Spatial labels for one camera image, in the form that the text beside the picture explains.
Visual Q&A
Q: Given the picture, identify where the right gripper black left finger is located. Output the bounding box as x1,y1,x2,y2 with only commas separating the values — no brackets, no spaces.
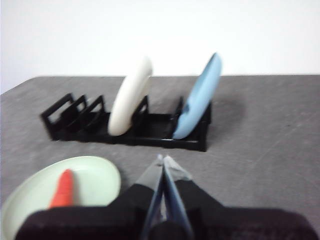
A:
14,154,164,240

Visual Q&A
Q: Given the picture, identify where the green plate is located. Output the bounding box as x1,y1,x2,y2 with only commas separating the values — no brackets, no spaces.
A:
1,155,123,240

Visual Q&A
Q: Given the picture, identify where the blue plate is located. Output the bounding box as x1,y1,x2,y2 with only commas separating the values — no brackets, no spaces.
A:
172,52,224,140

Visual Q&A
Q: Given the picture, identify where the cream plate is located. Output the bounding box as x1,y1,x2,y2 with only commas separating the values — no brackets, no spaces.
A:
107,56,153,137

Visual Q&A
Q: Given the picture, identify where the black plate rack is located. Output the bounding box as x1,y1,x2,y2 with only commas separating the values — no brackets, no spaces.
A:
40,92,213,153

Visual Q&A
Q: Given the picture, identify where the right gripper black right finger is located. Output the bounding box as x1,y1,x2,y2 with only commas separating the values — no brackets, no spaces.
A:
163,155,320,240

